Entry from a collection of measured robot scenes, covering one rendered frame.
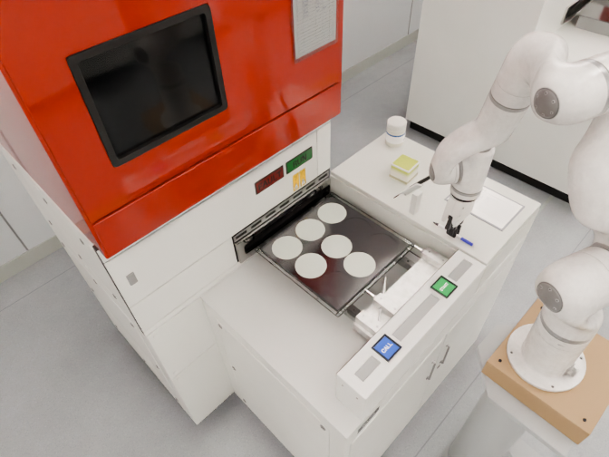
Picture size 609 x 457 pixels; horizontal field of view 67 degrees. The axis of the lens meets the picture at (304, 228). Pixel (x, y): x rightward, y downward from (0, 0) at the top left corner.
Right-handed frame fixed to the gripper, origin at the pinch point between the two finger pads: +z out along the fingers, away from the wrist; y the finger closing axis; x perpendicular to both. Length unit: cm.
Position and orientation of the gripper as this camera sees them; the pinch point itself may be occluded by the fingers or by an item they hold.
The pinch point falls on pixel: (453, 228)
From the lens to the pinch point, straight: 147.0
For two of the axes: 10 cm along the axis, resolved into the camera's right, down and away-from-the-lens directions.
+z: 0.4, 6.8, 7.3
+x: 7.1, 5.0, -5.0
